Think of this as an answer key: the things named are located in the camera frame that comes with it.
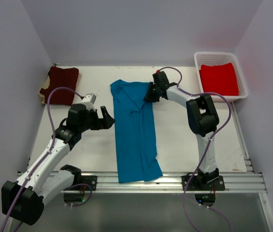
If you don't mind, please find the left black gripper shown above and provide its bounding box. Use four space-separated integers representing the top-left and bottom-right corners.
78 106 115 132

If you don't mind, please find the blue t shirt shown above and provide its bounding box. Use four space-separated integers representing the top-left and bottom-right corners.
110 80 162 183

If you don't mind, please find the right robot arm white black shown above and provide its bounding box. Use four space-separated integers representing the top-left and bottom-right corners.
144 71 219 191

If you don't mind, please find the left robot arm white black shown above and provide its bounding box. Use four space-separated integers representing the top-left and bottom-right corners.
1 103 115 225

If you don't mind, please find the dark red folded t shirt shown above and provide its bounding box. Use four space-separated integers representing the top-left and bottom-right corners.
45 66 80 106

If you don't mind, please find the beige folded t shirt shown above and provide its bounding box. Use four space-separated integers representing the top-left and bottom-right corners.
38 76 50 105

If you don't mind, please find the white plastic basket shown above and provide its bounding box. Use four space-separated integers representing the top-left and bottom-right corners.
194 52 248 102

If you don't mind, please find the bright red t shirt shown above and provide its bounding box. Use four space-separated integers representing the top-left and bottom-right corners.
199 63 239 96

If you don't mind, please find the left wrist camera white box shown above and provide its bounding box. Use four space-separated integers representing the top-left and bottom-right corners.
81 93 96 108

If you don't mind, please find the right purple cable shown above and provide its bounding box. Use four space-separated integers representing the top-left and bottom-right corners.
159 67 232 232

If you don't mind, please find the purple cable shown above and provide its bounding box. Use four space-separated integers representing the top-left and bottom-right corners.
159 67 232 232
0 87 93 232

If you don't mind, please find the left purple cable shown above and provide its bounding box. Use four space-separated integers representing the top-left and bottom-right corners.
0 87 93 232

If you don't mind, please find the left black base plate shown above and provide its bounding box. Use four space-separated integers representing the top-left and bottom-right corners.
65 175 98 192

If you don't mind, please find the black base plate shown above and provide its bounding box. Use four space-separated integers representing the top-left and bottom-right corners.
181 173 226 191
65 175 98 192

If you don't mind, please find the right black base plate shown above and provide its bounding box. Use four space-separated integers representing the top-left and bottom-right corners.
181 173 226 191

